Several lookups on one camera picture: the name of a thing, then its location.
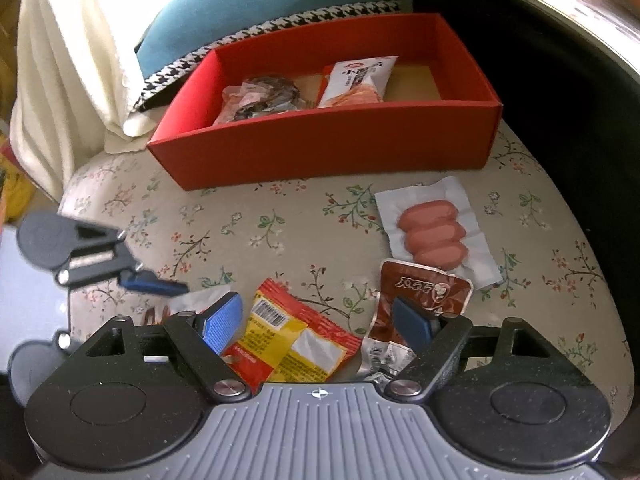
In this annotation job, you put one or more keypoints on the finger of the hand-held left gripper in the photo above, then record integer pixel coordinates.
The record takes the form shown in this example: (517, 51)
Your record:
(165, 286)

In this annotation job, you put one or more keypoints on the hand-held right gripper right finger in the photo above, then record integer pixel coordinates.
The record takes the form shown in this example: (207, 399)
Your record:
(412, 322)

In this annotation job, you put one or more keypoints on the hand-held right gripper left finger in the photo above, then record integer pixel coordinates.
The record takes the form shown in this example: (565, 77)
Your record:
(222, 322)

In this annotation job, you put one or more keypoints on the brown snack packet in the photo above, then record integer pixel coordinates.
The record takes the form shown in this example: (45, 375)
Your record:
(400, 280)

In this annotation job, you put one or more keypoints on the red yellow snack packet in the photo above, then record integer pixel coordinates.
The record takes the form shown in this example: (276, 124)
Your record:
(290, 340)

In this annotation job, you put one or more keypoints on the clear sausage packet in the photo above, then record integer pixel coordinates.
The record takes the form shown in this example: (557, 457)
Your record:
(435, 230)

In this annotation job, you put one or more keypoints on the small clear pink snack packet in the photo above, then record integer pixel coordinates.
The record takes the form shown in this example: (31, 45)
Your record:
(230, 107)

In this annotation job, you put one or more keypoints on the red cardboard box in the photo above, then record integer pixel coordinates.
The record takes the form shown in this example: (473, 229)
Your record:
(325, 145)

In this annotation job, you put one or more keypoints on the clear packet dark dried snack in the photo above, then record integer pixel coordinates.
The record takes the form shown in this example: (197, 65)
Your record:
(270, 92)

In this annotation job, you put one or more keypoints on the white snack packet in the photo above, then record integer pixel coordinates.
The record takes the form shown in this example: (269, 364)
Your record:
(355, 77)

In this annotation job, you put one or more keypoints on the yellow object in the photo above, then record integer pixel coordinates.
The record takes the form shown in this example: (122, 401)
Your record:
(15, 185)

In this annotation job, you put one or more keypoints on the floral tablecloth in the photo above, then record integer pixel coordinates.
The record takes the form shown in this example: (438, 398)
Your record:
(280, 230)

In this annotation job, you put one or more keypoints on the cream folded cloth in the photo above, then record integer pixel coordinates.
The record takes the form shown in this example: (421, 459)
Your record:
(120, 144)

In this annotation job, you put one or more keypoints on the white blanket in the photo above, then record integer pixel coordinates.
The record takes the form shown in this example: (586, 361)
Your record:
(75, 60)

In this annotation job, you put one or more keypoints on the dark coffee table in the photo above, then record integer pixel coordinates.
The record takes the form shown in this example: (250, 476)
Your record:
(550, 85)

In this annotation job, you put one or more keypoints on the blue houndstooth-trimmed sofa cover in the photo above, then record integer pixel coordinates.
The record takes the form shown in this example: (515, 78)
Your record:
(210, 15)

